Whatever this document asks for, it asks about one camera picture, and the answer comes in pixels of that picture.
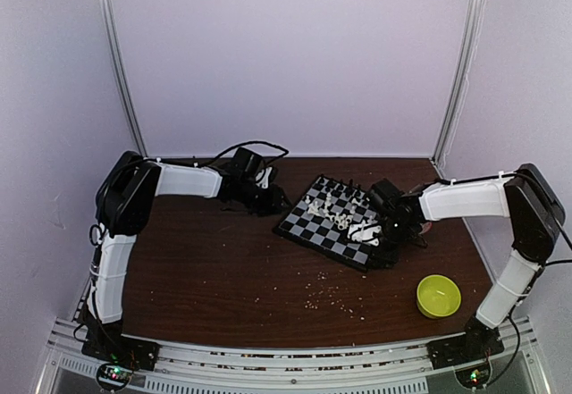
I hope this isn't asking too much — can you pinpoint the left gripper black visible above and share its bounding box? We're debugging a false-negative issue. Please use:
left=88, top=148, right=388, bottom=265
left=237, top=179, right=288, bottom=217

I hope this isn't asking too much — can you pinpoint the black white chessboard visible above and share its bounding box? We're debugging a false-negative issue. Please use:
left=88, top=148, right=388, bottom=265
left=273, top=175, right=399, bottom=272

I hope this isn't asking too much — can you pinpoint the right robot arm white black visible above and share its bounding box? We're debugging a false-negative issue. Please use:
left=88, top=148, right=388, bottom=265
left=368, top=163, right=568, bottom=360

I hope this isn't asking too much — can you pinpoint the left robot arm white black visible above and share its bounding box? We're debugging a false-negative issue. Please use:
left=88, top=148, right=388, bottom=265
left=87, top=147, right=290, bottom=362

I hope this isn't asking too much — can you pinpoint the cluster white chess piece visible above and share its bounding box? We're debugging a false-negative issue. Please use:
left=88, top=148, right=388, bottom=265
left=333, top=214, right=353, bottom=230

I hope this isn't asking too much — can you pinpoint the white king chess piece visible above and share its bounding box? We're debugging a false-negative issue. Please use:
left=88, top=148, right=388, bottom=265
left=324, top=192, right=332, bottom=210

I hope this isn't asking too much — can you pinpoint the patterned blue red bowl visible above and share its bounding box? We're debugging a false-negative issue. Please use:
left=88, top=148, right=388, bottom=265
left=421, top=222, right=433, bottom=235

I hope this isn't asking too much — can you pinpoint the yellow-green bowl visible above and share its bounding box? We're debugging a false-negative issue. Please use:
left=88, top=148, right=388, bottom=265
left=416, top=274, right=462, bottom=319

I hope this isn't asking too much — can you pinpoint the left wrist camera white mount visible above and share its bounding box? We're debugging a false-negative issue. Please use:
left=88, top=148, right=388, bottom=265
left=255, top=166, right=278, bottom=189

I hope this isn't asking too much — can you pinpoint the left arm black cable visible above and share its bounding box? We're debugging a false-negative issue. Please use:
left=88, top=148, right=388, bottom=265
left=209, top=139, right=290, bottom=167

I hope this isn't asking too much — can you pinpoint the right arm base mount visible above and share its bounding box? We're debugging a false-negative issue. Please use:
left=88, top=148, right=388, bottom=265
left=426, top=329, right=504, bottom=390

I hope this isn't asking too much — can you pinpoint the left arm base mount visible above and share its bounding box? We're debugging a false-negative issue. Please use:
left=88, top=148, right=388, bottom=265
left=81, top=338, right=160, bottom=392

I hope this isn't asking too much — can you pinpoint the left aluminium frame post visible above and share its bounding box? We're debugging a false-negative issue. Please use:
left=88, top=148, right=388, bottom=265
left=98, top=0, right=148, bottom=156

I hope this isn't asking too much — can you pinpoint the aluminium frame post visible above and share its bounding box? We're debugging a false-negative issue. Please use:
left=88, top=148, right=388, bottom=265
left=98, top=0, right=148, bottom=156
left=433, top=0, right=484, bottom=169

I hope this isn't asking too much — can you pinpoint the right aluminium frame post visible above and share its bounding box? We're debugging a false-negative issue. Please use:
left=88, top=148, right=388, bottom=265
left=433, top=0, right=484, bottom=169

